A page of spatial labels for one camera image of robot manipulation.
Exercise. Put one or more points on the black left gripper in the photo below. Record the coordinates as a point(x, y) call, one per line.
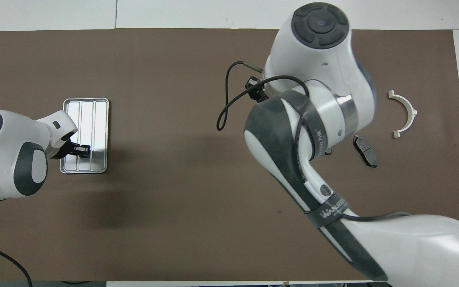
point(65, 150)

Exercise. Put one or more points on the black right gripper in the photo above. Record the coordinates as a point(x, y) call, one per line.
point(259, 91)

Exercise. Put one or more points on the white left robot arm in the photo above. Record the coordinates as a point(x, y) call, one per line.
point(10, 159)

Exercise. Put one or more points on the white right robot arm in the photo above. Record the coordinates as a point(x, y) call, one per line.
point(321, 52)

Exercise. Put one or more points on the silver metal tray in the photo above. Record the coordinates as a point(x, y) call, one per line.
point(98, 119)

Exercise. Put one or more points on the short grey brake pad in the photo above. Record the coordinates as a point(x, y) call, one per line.
point(328, 151)

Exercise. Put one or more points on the brown table mat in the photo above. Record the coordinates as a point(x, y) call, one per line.
point(173, 219)

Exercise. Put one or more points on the long grey brake pad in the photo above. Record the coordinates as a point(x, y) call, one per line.
point(365, 151)

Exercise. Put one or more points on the white semicircular bracket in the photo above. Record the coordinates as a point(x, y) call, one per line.
point(408, 107)

